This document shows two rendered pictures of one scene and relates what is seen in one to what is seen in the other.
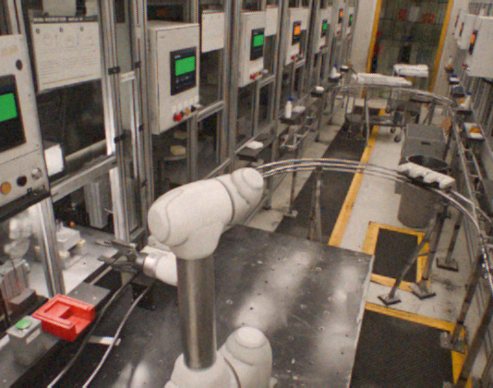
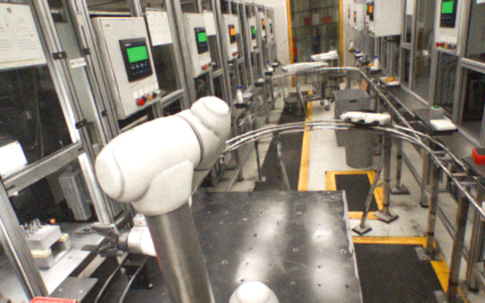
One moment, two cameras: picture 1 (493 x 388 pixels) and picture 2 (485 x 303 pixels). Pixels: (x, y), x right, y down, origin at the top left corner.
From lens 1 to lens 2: 0.44 m
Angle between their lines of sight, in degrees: 6
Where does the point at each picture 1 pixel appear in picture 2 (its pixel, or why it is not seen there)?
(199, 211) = (158, 148)
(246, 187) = (209, 115)
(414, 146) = (345, 105)
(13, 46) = not seen: outside the picture
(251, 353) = not seen: outside the picture
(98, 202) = (78, 195)
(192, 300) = (175, 265)
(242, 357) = not seen: outside the picture
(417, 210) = (361, 153)
